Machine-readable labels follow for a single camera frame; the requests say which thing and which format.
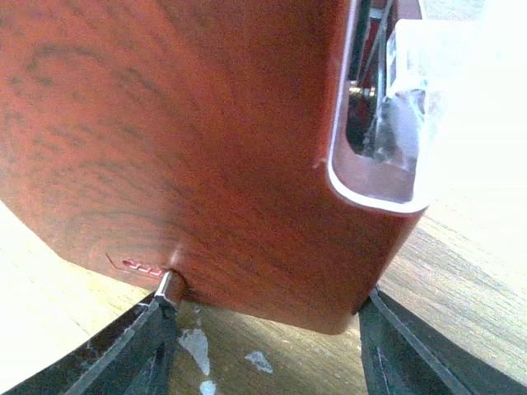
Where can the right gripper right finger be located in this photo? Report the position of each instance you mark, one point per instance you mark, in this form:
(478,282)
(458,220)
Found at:
(402,354)

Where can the clear metronome cover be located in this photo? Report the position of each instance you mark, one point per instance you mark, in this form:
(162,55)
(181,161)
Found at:
(451,102)

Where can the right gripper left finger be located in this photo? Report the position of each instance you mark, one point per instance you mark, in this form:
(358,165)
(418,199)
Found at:
(132,355)

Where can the wooden metronome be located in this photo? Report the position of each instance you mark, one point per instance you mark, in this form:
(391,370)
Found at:
(203,136)

